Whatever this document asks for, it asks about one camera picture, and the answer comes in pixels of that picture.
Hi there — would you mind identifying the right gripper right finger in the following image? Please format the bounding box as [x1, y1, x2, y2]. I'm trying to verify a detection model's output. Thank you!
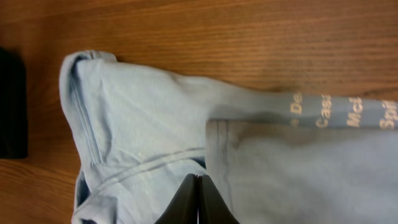
[198, 175, 239, 224]

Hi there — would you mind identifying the light blue printed t-shirt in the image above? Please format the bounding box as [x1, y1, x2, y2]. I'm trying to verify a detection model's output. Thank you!
[59, 50, 397, 223]

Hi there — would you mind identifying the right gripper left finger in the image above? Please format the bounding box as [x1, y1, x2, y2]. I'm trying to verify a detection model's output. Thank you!
[155, 174, 198, 224]

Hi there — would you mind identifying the folded black garment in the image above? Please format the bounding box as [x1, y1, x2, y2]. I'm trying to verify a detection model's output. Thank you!
[1, 48, 28, 159]

